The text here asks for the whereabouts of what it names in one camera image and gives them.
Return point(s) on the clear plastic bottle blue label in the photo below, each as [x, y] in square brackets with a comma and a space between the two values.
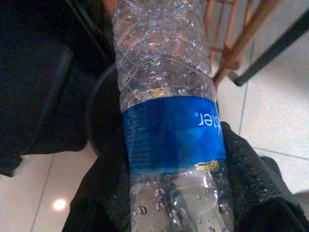
[169, 133]

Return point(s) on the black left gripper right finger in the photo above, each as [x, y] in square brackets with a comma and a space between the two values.
[253, 183]

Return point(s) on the bulky black box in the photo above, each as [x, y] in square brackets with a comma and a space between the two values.
[36, 84]

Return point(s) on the round black rubbish bin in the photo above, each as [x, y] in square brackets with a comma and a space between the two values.
[103, 116]

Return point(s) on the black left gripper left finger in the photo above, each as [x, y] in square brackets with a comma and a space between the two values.
[106, 193]

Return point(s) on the black metal furniture leg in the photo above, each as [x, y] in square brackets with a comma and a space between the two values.
[277, 48]

